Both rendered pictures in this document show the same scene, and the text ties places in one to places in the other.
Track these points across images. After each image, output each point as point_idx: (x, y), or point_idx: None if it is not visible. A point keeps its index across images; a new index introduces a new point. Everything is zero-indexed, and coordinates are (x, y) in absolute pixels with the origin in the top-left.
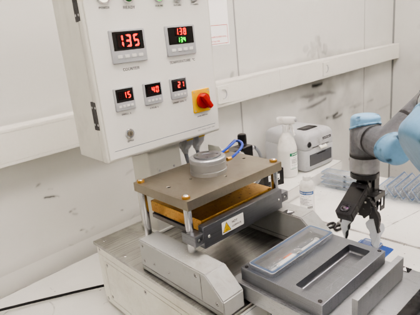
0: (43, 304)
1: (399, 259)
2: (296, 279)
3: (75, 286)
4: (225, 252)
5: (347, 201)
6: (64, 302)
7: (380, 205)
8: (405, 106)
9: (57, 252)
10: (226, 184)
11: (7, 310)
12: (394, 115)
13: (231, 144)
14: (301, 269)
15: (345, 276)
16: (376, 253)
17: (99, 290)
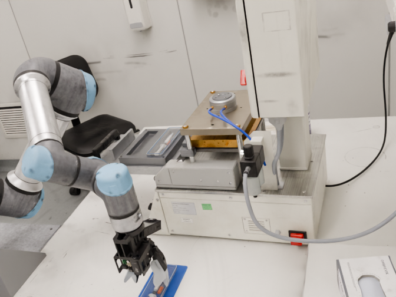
0: (369, 164)
1: (111, 148)
2: (158, 132)
3: (372, 178)
4: (222, 159)
5: (149, 222)
6: (358, 170)
7: (122, 261)
8: (71, 154)
9: None
10: (200, 104)
11: (385, 153)
12: (83, 158)
13: (220, 111)
14: (158, 136)
15: (137, 140)
16: (122, 154)
17: (347, 184)
